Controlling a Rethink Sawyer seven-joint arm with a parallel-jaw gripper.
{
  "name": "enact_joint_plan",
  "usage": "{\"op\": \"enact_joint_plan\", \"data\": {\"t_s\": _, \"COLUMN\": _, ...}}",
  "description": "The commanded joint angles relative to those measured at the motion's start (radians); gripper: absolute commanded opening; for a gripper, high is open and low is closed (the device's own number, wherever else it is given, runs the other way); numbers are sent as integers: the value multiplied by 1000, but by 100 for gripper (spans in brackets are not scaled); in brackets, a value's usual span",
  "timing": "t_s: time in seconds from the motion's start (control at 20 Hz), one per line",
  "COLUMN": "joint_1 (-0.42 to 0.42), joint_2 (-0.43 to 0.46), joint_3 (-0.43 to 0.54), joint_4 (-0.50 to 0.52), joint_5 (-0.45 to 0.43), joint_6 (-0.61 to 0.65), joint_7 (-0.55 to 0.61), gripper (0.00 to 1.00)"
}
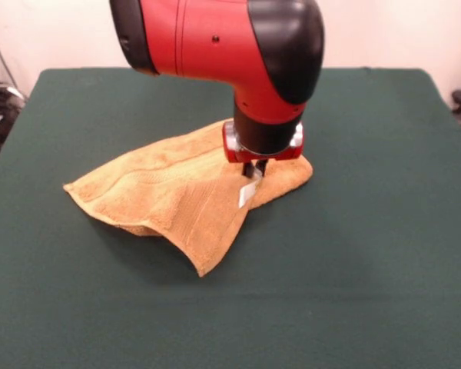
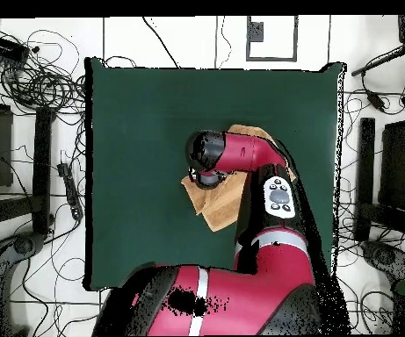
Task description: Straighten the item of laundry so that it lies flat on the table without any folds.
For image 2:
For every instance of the black power adapter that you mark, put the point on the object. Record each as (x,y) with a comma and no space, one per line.
(376,101)

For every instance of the grey square floor frame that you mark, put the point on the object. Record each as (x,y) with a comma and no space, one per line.
(254,31)

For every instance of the black tripod pole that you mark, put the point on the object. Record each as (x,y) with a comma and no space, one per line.
(381,60)

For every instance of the black power strip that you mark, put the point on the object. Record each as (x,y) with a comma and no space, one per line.
(70,189)

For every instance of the dark pedestal leg with caster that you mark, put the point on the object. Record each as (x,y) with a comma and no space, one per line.
(386,258)
(23,244)

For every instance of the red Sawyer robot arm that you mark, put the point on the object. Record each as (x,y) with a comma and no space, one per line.
(251,151)

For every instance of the tan terry towel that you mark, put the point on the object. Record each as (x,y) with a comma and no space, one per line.
(219,210)

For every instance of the black stand bar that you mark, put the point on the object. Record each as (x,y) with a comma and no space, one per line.
(365,175)
(42,168)

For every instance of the dark green table cloth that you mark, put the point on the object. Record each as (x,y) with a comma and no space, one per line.
(153,105)

